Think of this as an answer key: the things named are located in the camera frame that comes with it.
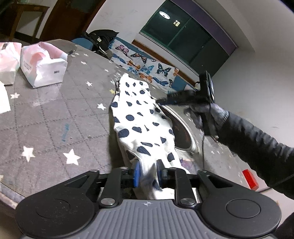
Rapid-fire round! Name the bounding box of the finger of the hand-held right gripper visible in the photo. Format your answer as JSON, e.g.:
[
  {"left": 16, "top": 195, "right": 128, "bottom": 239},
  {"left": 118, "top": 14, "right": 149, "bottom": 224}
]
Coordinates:
[{"left": 156, "top": 90, "right": 198, "bottom": 106}]

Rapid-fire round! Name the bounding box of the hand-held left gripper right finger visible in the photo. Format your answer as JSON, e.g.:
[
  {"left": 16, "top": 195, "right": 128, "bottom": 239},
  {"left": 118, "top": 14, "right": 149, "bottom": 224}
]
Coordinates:
[{"left": 157, "top": 160, "right": 232, "bottom": 208}]

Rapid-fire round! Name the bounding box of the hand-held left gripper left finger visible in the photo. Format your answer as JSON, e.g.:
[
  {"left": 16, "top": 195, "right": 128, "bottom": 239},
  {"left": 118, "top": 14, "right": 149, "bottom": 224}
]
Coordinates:
[{"left": 61, "top": 164, "right": 140, "bottom": 207}]

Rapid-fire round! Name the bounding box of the white dark-spotted garment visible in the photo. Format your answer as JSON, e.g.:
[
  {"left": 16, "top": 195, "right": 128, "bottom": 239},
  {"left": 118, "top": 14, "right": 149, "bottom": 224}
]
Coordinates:
[{"left": 110, "top": 74, "right": 191, "bottom": 200}]

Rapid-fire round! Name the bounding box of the person's right forearm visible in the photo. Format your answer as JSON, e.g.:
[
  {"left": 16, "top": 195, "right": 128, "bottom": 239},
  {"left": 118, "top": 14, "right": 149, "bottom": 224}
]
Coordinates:
[{"left": 217, "top": 110, "right": 294, "bottom": 200}]

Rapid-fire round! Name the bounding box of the person's right hand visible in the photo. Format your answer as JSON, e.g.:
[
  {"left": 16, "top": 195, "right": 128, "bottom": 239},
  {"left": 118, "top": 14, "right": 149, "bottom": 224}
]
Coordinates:
[{"left": 184, "top": 102, "right": 230, "bottom": 136}]

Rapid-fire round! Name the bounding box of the butterfly print blanket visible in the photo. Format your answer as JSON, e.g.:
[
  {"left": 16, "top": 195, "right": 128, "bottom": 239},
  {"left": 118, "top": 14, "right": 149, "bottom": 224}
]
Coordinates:
[{"left": 108, "top": 38, "right": 180, "bottom": 89}]

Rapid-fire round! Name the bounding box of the round white-rimmed dark bowl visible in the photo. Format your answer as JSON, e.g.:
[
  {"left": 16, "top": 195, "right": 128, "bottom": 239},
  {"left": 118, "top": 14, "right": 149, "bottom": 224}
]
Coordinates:
[{"left": 158, "top": 103, "right": 201, "bottom": 152}]

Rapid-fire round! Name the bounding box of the dark window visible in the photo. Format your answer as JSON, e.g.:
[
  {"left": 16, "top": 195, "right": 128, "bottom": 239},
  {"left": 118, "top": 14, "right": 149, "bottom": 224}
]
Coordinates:
[{"left": 139, "top": 0, "right": 237, "bottom": 77}]

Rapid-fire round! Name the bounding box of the red box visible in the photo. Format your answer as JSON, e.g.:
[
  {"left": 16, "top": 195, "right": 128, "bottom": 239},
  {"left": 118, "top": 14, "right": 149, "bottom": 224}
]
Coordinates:
[{"left": 242, "top": 169, "right": 259, "bottom": 191}]

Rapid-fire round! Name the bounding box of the grey star-print table cover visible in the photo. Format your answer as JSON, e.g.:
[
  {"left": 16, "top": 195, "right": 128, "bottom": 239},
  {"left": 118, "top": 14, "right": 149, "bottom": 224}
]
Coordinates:
[{"left": 0, "top": 39, "right": 276, "bottom": 205}]

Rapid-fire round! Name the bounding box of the black bag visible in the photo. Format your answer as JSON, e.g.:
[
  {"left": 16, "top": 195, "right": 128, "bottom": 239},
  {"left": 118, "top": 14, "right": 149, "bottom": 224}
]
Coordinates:
[{"left": 79, "top": 29, "right": 117, "bottom": 55}]

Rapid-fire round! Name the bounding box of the brown wooden door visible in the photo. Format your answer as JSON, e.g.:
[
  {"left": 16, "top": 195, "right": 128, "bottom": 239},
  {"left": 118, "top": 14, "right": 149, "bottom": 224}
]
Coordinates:
[{"left": 40, "top": 0, "right": 106, "bottom": 43}]

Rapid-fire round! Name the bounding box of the large white pink tissue pack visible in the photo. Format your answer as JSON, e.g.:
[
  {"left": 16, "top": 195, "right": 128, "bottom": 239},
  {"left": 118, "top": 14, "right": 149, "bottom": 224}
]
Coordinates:
[{"left": 20, "top": 42, "right": 68, "bottom": 88}]

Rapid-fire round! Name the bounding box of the white paper sheet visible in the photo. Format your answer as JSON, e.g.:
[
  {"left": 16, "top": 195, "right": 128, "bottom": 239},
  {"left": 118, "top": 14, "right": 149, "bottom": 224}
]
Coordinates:
[{"left": 0, "top": 81, "right": 11, "bottom": 114}]

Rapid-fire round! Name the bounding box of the small white pink tissue pack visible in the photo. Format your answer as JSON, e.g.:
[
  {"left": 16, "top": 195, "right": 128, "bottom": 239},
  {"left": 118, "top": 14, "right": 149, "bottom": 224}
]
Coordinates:
[{"left": 0, "top": 42, "right": 22, "bottom": 85}]

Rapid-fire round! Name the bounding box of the wooden side table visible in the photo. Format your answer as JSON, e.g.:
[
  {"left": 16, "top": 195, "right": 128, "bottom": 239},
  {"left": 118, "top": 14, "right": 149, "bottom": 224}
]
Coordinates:
[{"left": 0, "top": 0, "right": 50, "bottom": 43}]

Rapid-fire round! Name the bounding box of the thin black cable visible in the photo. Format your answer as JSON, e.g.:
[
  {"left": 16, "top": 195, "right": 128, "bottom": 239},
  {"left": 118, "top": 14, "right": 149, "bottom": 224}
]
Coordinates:
[{"left": 201, "top": 135, "right": 206, "bottom": 171}]

